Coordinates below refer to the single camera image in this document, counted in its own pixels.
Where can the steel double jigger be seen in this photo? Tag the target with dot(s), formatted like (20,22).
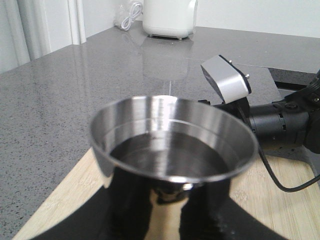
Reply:
(171,161)

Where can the white appliance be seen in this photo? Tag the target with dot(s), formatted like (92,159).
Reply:
(170,18)

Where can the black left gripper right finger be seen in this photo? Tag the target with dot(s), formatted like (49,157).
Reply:
(210,214)

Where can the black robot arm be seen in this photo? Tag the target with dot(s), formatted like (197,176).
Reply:
(291,122)

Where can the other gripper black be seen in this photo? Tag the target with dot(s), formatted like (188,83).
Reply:
(239,108)

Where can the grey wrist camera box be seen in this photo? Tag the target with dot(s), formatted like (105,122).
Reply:
(228,81)

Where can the light wooden cutting board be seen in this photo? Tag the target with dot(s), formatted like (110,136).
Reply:
(295,216)

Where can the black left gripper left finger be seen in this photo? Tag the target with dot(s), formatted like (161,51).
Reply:
(121,211)

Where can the grey curtain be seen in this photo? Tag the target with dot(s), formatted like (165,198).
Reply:
(30,29)

